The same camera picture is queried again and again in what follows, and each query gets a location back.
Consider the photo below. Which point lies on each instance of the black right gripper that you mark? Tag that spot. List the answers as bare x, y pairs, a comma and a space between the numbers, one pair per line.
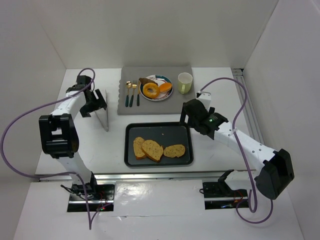
186, 110

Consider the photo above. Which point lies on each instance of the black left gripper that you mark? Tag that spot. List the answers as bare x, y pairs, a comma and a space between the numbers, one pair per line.
94, 104

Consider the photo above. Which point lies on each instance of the orange glazed bun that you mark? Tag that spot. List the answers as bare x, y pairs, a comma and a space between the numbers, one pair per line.
165, 87

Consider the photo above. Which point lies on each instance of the orange ring doughnut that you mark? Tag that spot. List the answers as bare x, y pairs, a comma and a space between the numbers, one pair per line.
151, 90

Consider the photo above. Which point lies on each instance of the dark brown bread piece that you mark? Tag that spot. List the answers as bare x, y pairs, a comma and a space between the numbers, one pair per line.
144, 81

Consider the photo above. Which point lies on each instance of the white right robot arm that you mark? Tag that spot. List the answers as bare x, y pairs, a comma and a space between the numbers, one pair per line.
273, 169

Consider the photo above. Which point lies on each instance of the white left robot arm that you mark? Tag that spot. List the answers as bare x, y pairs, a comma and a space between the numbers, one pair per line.
59, 137

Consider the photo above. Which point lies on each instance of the seeded bread slice right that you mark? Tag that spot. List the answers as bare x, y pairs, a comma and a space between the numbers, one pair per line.
174, 151

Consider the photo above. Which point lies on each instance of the seeded bread slice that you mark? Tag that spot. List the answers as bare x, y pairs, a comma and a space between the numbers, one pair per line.
137, 148
174, 151
153, 150

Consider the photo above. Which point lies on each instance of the seeded bread slice middle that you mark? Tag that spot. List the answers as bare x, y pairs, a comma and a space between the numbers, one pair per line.
153, 150

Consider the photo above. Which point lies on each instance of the seeded bread slice left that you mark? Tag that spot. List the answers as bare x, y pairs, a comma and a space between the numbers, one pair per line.
137, 148

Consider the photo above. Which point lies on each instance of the grey place mat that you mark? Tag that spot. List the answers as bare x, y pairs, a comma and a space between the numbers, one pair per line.
171, 105

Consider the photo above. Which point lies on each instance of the black serving tray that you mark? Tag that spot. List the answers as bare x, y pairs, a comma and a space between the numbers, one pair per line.
165, 134

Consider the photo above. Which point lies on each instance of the pale green mug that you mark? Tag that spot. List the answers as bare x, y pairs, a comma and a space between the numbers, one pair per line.
185, 81

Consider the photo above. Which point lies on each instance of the white plate teal rim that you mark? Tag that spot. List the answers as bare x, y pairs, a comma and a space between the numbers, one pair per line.
159, 79

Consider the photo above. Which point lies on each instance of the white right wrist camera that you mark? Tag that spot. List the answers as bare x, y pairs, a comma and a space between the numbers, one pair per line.
205, 98

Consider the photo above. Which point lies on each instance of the gold spoon green handle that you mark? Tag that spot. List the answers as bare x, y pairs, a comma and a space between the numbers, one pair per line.
128, 87

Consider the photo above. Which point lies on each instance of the gold fork green handle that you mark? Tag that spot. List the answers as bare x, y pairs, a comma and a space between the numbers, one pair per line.
134, 86

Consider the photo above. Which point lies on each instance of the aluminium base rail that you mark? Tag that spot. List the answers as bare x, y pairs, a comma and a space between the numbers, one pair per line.
154, 176

